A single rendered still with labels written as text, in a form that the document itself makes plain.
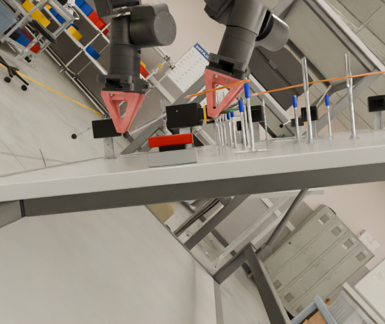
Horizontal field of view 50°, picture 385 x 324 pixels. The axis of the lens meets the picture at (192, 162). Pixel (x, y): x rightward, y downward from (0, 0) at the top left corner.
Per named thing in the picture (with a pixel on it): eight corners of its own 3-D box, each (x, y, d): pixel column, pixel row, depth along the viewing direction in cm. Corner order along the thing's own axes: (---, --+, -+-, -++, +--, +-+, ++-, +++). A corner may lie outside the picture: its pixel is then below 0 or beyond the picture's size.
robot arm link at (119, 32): (127, 20, 79) (103, 13, 74) (153, 15, 74) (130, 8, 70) (126, 56, 79) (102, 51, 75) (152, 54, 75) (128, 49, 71)
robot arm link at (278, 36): (200, 5, 76) (230, -36, 72) (236, 27, 84) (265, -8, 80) (230, 45, 70) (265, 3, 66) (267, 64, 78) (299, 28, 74)
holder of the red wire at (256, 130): (267, 140, 134) (264, 107, 134) (264, 141, 121) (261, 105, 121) (252, 141, 136) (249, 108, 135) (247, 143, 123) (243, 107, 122)
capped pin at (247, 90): (246, 152, 60) (239, 78, 60) (256, 150, 61) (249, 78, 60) (249, 152, 59) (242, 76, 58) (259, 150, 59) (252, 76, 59)
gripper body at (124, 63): (148, 91, 80) (150, 53, 80) (130, 86, 70) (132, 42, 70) (117, 90, 81) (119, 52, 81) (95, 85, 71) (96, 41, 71)
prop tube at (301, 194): (260, 251, 145) (308, 178, 143) (259, 249, 148) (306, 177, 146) (268, 256, 145) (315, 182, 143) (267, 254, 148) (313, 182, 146)
